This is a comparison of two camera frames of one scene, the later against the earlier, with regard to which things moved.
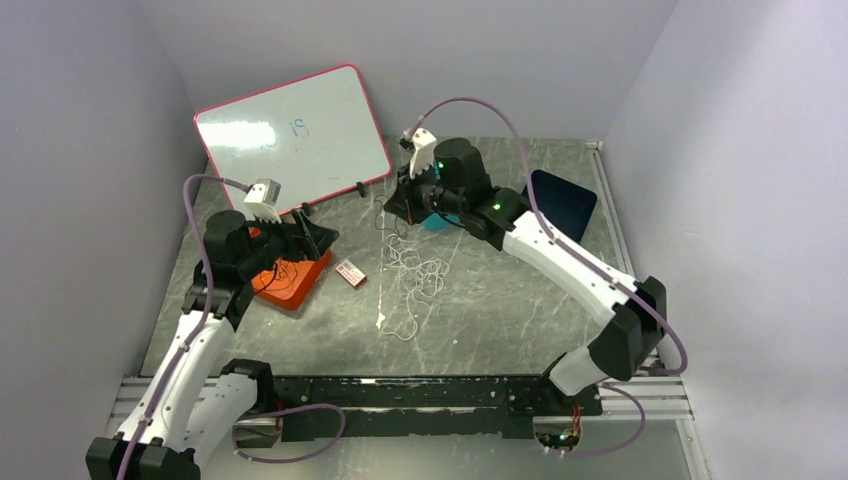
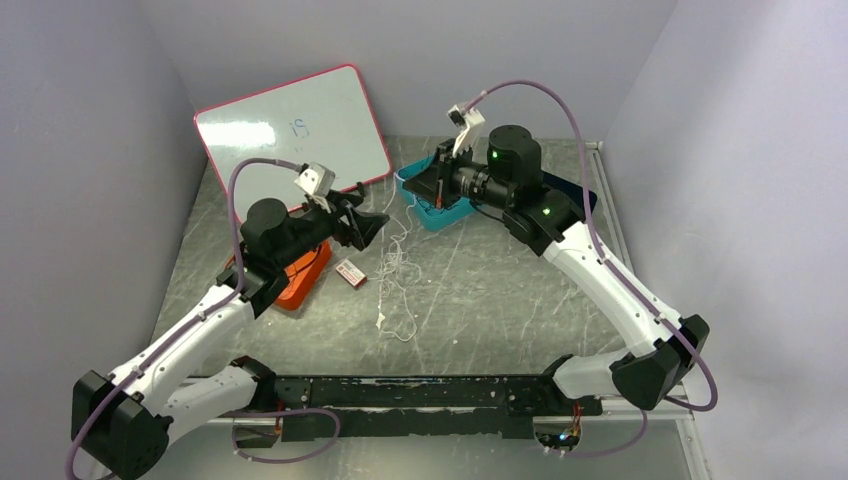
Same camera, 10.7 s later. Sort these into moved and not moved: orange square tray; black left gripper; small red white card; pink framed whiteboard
Moved: black left gripper
Not moved: pink framed whiteboard; small red white card; orange square tray
